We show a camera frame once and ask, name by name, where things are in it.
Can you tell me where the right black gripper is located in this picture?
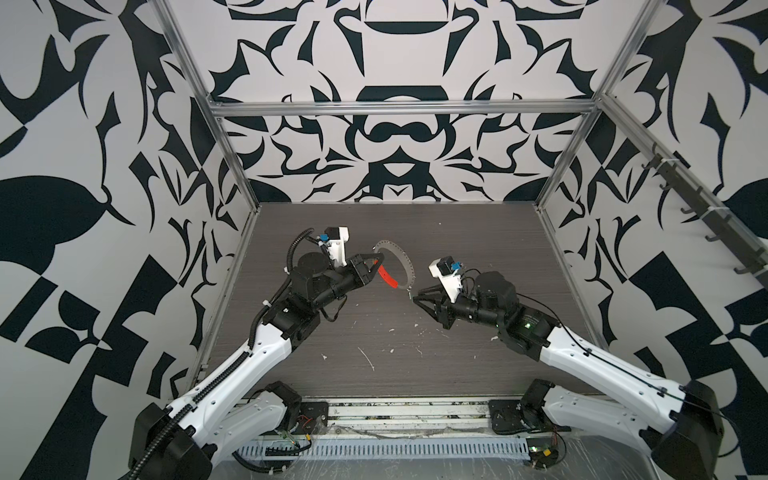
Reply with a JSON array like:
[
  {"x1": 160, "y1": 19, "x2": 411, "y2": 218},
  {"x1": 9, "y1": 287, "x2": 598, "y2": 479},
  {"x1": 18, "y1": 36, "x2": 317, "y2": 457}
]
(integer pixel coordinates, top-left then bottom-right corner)
[{"x1": 414, "y1": 282, "x2": 507, "y2": 332}]

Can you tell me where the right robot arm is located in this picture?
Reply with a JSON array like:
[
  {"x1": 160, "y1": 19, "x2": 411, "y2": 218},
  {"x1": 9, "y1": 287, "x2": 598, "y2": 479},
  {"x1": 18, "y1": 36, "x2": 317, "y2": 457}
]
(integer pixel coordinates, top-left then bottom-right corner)
[{"x1": 412, "y1": 271, "x2": 725, "y2": 479}]

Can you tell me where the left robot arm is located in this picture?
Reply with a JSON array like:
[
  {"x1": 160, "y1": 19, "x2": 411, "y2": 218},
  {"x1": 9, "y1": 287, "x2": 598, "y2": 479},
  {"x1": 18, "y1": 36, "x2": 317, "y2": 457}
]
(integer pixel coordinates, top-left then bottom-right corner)
[{"x1": 125, "y1": 252, "x2": 384, "y2": 479}]

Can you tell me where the small circuit board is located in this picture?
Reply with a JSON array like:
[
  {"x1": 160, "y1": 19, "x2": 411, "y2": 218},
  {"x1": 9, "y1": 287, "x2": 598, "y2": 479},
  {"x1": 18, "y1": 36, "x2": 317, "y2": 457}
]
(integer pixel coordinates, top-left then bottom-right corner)
[{"x1": 526, "y1": 435, "x2": 568, "y2": 470}]

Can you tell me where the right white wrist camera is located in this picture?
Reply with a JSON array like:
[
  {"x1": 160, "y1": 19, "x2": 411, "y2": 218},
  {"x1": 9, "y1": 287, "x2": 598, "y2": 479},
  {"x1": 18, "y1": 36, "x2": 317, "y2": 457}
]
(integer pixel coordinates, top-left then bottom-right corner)
[{"x1": 429, "y1": 256, "x2": 463, "y2": 303}]

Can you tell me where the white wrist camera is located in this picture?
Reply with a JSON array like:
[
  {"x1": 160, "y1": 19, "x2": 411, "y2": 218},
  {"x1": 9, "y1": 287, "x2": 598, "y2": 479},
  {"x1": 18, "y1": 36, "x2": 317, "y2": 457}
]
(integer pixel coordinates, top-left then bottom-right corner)
[
  {"x1": 429, "y1": 256, "x2": 463, "y2": 303},
  {"x1": 317, "y1": 226, "x2": 350, "y2": 268}
]

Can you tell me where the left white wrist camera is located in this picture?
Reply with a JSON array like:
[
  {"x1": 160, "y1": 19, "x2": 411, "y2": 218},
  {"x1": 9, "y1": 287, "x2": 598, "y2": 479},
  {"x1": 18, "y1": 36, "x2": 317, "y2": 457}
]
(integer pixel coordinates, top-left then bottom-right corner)
[{"x1": 317, "y1": 226, "x2": 350, "y2": 268}]

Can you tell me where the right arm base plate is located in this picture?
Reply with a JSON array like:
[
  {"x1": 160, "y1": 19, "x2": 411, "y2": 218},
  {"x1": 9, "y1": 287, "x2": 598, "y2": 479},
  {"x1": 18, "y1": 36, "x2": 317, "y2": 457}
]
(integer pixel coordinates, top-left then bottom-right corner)
[{"x1": 488, "y1": 399, "x2": 571, "y2": 435}]

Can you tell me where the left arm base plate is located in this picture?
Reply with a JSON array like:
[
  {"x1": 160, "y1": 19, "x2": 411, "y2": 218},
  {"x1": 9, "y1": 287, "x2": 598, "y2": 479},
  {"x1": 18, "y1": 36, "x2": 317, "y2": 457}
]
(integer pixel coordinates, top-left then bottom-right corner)
[{"x1": 284, "y1": 401, "x2": 329, "y2": 435}]

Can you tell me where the white slotted cable duct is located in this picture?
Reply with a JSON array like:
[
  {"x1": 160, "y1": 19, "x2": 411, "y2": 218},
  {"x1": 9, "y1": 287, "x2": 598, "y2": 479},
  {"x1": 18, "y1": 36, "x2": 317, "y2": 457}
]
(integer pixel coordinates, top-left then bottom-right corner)
[{"x1": 238, "y1": 437, "x2": 529, "y2": 461}]

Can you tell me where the black wall hook rail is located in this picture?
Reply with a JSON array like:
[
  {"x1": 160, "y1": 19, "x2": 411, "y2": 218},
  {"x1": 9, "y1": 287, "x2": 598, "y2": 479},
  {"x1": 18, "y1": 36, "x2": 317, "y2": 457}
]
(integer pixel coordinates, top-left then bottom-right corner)
[{"x1": 640, "y1": 143, "x2": 767, "y2": 289}]

